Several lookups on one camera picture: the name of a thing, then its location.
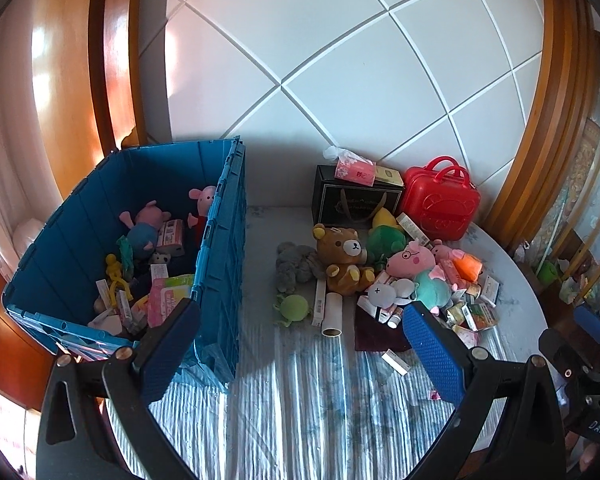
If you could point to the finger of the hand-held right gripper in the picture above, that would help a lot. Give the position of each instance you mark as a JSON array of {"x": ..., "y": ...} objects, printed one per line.
[
  {"x": 592, "y": 324},
  {"x": 555, "y": 350}
]

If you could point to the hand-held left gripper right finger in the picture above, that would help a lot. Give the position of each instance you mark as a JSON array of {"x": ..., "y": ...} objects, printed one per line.
[{"x": 432, "y": 350}]

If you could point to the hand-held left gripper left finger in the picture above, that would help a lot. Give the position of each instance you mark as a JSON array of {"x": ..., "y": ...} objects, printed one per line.
[{"x": 172, "y": 347}]

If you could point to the pink wipes pack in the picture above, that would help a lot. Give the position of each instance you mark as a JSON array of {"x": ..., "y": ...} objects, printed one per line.
[{"x": 170, "y": 300}]

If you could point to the pile of medicine boxes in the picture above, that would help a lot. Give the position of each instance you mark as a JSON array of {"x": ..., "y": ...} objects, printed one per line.
[
  {"x": 472, "y": 317},
  {"x": 125, "y": 305}
]

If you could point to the small white bear plush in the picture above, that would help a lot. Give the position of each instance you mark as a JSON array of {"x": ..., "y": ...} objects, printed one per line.
[{"x": 161, "y": 259}]

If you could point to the yellow plastic tongs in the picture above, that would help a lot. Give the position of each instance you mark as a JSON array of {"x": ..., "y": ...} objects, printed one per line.
[{"x": 112, "y": 275}]

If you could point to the blue plastic crate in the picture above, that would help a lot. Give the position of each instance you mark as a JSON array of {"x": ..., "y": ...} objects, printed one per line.
[{"x": 225, "y": 260}]

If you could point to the pink white toy carton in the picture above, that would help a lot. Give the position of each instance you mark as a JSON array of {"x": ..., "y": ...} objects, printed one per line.
[{"x": 171, "y": 235}]

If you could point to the pink pig plush red dress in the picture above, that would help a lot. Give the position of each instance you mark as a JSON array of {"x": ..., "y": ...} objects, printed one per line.
[{"x": 202, "y": 200}]

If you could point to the person's right hand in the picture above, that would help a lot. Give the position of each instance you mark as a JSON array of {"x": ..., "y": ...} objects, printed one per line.
[{"x": 590, "y": 460}]

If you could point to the clear plastic bag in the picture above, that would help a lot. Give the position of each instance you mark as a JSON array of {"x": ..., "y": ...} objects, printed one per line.
[{"x": 210, "y": 360}]

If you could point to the dark red cloth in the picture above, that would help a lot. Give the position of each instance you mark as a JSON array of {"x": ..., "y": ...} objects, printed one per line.
[{"x": 375, "y": 335}]

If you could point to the green cup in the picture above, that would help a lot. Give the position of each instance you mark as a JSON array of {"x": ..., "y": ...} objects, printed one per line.
[{"x": 547, "y": 272}]

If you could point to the white rabbit plush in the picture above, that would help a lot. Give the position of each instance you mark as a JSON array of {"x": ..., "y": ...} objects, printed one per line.
[{"x": 382, "y": 292}]

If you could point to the pink pig plush with glasses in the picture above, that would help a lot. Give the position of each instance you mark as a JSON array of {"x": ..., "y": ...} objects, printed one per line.
[{"x": 410, "y": 260}]

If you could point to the small pig plush orange dress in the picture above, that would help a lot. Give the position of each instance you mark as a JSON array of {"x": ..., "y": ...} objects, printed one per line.
[{"x": 442, "y": 251}]

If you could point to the round bed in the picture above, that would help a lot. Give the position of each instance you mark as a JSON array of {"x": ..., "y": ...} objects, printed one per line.
[{"x": 505, "y": 260}]

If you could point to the white paper roll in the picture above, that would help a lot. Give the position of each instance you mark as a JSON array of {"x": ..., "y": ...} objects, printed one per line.
[{"x": 332, "y": 315}]

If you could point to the green plush toy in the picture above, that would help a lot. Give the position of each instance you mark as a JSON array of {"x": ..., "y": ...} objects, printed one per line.
[{"x": 385, "y": 242}]

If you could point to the pink pig plush blue body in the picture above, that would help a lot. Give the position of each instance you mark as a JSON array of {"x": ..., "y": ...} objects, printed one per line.
[{"x": 145, "y": 232}]

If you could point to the long white slim box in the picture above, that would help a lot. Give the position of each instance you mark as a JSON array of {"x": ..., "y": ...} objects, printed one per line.
[{"x": 320, "y": 305}]

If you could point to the green ball toy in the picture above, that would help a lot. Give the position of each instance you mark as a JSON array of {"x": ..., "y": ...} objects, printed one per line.
[{"x": 294, "y": 308}]

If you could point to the brown bear plush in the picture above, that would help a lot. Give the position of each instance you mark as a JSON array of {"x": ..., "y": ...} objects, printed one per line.
[{"x": 345, "y": 250}]

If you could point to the yellow plush toy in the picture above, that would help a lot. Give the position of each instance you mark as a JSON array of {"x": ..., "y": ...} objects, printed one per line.
[{"x": 384, "y": 219}]

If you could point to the silver striped mat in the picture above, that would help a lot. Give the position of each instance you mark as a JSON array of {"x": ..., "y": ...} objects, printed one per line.
[{"x": 305, "y": 410}]

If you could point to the red mini suitcase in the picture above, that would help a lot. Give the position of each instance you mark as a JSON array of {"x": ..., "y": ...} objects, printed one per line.
[{"x": 440, "y": 205}]

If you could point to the grey plush toy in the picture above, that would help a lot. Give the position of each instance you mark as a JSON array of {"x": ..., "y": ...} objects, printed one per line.
[{"x": 292, "y": 265}]

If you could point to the wooden nightstand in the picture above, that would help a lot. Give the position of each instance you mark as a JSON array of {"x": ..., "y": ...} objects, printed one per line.
[{"x": 5, "y": 340}]

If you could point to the black gift box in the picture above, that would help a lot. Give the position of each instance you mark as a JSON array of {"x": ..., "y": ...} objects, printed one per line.
[{"x": 340, "y": 200}]

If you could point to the cream flat box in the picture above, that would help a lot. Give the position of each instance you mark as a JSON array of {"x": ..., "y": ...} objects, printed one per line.
[{"x": 387, "y": 175}]

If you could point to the pink tissue pack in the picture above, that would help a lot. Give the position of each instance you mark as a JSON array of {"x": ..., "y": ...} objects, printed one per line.
[{"x": 355, "y": 172}]

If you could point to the wooden slat partition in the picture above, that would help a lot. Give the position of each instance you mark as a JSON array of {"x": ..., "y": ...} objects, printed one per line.
[{"x": 555, "y": 85}]

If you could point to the wooden wall frame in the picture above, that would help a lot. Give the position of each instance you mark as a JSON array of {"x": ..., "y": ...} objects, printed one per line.
[{"x": 70, "y": 85}]

